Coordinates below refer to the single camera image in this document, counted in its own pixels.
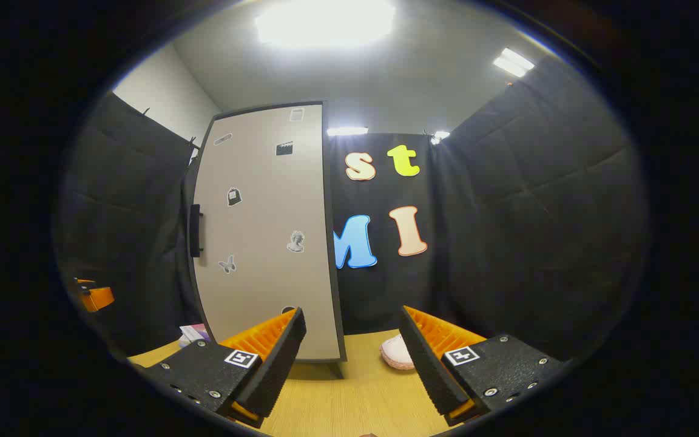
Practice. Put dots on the black backdrop cloth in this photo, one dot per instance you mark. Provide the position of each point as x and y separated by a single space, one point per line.
537 243

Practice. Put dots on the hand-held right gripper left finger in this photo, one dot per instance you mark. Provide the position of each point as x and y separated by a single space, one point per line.
276 364

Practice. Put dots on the beige cabinet door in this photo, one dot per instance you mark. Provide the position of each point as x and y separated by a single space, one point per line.
264 243

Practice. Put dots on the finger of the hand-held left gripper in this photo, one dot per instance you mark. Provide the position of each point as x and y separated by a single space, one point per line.
97 297

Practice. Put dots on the large ceiling light panel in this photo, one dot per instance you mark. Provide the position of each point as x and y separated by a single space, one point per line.
325 24

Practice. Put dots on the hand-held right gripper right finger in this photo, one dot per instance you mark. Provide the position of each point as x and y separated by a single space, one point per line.
431 364

